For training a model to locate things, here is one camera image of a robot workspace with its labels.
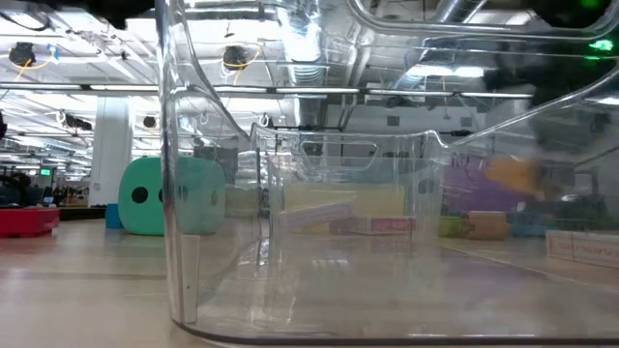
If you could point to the black ceiling device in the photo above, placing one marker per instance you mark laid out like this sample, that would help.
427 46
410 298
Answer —
236 57
21 53

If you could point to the pink playing card deck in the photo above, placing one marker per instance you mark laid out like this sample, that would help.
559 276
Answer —
374 225

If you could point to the silver ventilation duct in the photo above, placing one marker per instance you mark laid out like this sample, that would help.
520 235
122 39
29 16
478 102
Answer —
302 43

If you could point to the person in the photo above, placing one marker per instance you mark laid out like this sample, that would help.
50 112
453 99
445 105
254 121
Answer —
17 189

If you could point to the purple plastic bucket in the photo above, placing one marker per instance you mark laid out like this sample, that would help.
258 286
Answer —
464 193

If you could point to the teal foam die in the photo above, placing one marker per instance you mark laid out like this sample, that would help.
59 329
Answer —
145 217

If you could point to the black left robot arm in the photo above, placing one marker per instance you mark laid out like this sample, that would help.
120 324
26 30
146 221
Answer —
121 12

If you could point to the flat blue toy brick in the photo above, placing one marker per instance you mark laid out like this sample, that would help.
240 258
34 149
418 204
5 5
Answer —
529 226

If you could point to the white pillar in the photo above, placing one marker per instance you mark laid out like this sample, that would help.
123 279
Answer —
111 154

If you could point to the large clear plastic bin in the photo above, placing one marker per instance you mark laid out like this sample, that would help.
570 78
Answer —
188 280

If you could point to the red toy brick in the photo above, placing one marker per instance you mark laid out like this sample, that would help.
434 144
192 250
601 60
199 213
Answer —
26 222

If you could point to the tan wooden block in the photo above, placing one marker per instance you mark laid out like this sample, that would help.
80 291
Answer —
488 225

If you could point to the black aluminium table frame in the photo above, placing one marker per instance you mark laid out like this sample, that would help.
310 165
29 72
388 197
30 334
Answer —
82 212

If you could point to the lime green toy brick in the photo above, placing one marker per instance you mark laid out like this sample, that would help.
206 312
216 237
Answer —
450 226

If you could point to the green exit sign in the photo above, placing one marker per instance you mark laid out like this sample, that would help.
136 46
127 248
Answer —
45 172

